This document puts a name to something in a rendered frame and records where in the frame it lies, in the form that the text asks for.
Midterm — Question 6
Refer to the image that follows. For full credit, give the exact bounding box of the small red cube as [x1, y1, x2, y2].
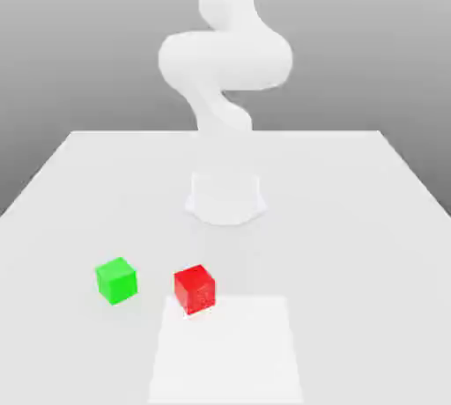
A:
[173, 263, 217, 317]

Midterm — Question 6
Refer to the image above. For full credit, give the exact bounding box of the small green cube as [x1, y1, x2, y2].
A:
[94, 256, 138, 306]

